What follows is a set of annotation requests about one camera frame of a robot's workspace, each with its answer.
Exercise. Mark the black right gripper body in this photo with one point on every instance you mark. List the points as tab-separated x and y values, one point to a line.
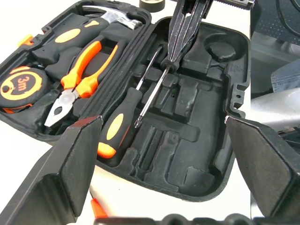
234	3

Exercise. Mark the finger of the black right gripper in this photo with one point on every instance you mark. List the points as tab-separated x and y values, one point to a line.
195	21
178	30

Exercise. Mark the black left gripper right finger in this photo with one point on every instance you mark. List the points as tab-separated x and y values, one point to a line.
264	168

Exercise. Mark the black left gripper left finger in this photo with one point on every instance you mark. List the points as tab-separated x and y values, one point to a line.
54	178

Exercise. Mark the orange tipped tool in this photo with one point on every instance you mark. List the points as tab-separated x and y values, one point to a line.
97	207

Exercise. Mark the black plastic tool case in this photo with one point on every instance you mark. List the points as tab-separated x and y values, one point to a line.
187	131

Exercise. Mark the black electrical tape roll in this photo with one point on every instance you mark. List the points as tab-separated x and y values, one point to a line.
152	4

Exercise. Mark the person in blue jeans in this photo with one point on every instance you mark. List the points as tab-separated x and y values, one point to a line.
287	75

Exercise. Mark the black orange tape measure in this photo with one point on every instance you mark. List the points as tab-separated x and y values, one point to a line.
21	86

